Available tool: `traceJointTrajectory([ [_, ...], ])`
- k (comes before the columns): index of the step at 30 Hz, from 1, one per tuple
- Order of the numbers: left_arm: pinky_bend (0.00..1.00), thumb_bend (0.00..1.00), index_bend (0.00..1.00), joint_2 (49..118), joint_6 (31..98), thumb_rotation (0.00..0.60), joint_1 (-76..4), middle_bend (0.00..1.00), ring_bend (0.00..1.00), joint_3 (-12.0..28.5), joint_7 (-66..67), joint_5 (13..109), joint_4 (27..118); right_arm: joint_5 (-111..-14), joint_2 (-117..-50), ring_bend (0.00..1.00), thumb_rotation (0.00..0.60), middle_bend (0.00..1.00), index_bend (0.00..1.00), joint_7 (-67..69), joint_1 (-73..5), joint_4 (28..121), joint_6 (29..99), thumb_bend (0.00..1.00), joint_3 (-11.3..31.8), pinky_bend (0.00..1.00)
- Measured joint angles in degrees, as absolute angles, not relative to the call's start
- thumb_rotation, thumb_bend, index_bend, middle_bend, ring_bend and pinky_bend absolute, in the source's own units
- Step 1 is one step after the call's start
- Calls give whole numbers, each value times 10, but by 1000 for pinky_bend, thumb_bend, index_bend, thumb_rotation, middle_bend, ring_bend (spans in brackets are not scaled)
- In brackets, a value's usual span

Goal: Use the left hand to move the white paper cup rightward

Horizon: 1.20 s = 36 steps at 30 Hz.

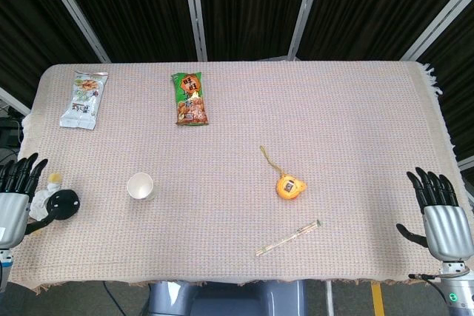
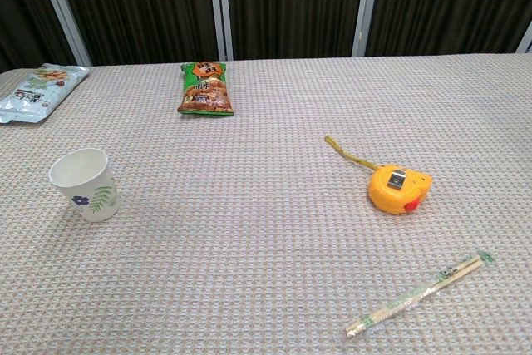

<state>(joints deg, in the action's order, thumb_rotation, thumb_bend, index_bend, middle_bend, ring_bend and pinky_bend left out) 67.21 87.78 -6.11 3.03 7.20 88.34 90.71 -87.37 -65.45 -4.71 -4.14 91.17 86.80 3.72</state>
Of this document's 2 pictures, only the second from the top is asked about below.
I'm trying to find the white floral paper cup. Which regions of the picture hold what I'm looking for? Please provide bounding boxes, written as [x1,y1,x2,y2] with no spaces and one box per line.
[48,148,122,223]

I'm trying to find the beige woven tablecloth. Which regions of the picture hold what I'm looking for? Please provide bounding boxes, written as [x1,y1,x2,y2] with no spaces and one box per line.
[0,53,532,355]

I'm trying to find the green snack bag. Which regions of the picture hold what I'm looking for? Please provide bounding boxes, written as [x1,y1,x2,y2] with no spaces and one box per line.
[177,61,234,116]

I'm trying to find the yellow tape measure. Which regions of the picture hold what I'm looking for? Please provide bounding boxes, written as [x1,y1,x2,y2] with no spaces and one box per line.
[323,134,434,215]

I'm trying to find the wrapped bamboo chopsticks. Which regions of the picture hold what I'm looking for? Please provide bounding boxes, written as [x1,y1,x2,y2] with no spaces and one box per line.
[344,249,495,338]

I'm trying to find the white snack bag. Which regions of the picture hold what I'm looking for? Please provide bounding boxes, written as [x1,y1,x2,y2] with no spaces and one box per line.
[0,62,91,125]

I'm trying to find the white partition frame post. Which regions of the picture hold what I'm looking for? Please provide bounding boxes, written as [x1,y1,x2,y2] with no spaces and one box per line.
[515,22,532,55]
[206,0,234,62]
[32,0,91,67]
[351,0,382,58]

